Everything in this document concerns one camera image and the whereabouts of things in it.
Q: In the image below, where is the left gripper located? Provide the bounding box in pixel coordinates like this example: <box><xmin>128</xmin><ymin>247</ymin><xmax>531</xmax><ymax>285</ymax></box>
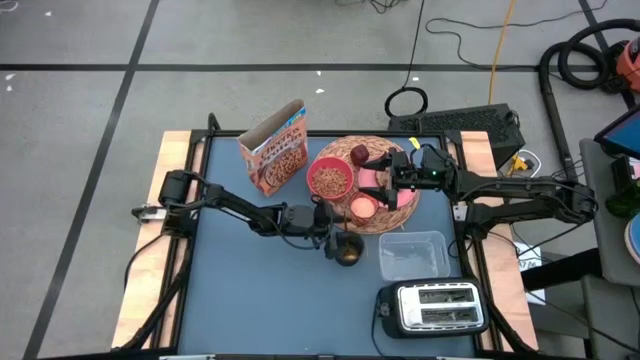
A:
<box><xmin>272</xmin><ymin>201</ymin><xmax>352</xmax><ymax>262</ymax></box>

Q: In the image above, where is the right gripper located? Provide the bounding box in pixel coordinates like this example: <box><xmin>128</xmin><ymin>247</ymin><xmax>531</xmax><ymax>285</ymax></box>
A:
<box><xmin>357</xmin><ymin>148</ymin><xmax>456</xmax><ymax>212</ymax></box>

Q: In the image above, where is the orange faceted glass cup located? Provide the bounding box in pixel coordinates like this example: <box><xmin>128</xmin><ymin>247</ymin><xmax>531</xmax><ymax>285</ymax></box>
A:
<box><xmin>347</xmin><ymin>193</ymin><xmax>380</xmax><ymax>227</ymax></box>

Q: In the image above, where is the Cheerios cereal box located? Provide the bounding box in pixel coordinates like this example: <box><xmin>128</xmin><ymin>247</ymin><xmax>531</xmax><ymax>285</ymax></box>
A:
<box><xmin>236</xmin><ymin>98</ymin><xmax>310</xmax><ymax>198</ymax></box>

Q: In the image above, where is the pink plate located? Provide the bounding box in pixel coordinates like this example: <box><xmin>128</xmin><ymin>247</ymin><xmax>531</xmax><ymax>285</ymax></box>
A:
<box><xmin>355</xmin><ymin>166</ymin><xmax>420</xmax><ymax>212</ymax></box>

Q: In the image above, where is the black mesh pen cup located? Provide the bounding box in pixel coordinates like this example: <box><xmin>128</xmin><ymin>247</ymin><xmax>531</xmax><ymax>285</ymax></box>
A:
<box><xmin>330</xmin><ymin>229</ymin><xmax>367</xmax><ymax>268</ymax></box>

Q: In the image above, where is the brown cereal pile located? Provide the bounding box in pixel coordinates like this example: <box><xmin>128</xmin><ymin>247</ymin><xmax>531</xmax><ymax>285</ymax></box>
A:
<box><xmin>311</xmin><ymin>167</ymin><xmax>349</xmax><ymax>198</ymax></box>

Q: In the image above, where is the round woven placemat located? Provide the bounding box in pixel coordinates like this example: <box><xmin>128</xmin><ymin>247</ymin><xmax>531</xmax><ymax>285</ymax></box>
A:
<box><xmin>310</xmin><ymin>134</ymin><xmax>422</xmax><ymax>236</ymax></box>

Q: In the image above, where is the orange-red bowl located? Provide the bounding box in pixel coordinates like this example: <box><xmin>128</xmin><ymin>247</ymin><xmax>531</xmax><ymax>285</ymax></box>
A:
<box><xmin>305</xmin><ymin>155</ymin><xmax>355</xmax><ymax>202</ymax></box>

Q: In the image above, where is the clear plastic bin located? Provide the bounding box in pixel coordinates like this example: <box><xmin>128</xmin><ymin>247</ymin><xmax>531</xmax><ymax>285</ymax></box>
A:
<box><xmin>377</xmin><ymin>229</ymin><xmax>452</xmax><ymax>284</ymax></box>

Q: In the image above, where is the black toaster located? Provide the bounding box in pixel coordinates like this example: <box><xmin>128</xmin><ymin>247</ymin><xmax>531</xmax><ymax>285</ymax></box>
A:
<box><xmin>374</xmin><ymin>277</ymin><xmax>492</xmax><ymax>341</ymax></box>

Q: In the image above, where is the white paper sheet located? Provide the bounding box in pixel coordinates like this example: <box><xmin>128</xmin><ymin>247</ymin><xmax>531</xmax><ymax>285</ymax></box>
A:
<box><xmin>513</xmin><ymin>241</ymin><xmax>547</xmax><ymax>307</ymax></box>

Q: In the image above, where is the wooden table side board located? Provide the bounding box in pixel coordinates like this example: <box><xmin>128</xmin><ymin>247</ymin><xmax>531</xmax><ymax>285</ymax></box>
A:
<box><xmin>110</xmin><ymin>129</ymin><xmax>207</xmax><ymax>351</ymax></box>
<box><xmin>458</xmin><ymin>130</ymin><xmax>540</xmax><ymax>352</ymax></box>

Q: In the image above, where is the grey cart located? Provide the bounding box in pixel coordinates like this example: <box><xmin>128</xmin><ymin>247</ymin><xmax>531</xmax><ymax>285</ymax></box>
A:
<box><xmin>519</xmin><ymin>138</ymin><xmax>640</xmax><ymax>360</ymax></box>

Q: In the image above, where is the green object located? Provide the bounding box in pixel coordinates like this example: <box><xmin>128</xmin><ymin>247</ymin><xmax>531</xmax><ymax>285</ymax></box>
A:
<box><xmin>605</xmin><ymin>180</ymin><xmax>640</xmax><ymax>220</ymax></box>

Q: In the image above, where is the laptop with blue screen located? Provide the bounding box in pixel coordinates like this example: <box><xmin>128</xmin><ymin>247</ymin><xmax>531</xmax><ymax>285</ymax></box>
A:
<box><xmin>593</xmin><ymin>103</ymin><xmax>640</xmax><ymax>162</ymax></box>

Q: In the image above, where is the blue disc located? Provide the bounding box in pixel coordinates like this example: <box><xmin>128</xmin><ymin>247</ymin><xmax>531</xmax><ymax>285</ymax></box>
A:
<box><xmin>623</xmin><ymin>213</ymin><xmax>640</xmax><ymax>266</ymax></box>

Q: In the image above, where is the orange shop vacuum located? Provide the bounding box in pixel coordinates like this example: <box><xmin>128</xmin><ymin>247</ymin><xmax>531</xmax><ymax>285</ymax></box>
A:
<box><xmin>613</xmin><ymin>35</ymin><xmax>640</xmax><ymax>95</ymax></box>

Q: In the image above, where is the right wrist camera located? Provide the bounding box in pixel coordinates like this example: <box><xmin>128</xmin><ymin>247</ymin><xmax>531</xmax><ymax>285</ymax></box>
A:
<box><xmin>418</xmin><ymin>144</ymin><xmax>452</xmax><ymax>177</ymax></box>

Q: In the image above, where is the black toaster cord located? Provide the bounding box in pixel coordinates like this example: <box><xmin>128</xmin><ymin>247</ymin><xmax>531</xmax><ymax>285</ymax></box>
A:
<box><xmin>369</xmin><ymin>298</ymin><xmax>389</xmax><ymax>360</ymax></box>

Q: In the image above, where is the thin black hanging cable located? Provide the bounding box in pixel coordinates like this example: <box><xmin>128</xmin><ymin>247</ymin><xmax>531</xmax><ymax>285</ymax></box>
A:
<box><xmin>383</xmin><ymin>0</ymin><xmax>430</xmax><ymax>119</ymax></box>

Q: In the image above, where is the black table frame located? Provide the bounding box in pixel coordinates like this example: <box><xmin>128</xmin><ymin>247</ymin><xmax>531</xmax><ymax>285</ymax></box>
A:
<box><xmin>117</xmin><ymin>112</ymin><xmax>541</xmax><ymax>360</ymax></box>

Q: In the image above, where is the yellow hanging cable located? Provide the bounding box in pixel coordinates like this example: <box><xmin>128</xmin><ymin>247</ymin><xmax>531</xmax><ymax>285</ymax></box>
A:
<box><xmin>487</xmin><ymin>0</ymin><xmax>518</xmax><ymax>106</ymax></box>

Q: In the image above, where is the black vacuum hose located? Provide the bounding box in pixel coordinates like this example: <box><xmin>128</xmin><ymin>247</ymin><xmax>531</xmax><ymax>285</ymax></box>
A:
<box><xmin>538</xmin><ymin>18</ymin><xmax>640</xmax><ymax>181</ymax></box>

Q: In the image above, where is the silver metal bracket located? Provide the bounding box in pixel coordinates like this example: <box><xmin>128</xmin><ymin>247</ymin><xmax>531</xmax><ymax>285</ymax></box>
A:
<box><xmin>130</xmin><ymin>204</ymin><xmax>169</xmax><ymax>225</ymax></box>

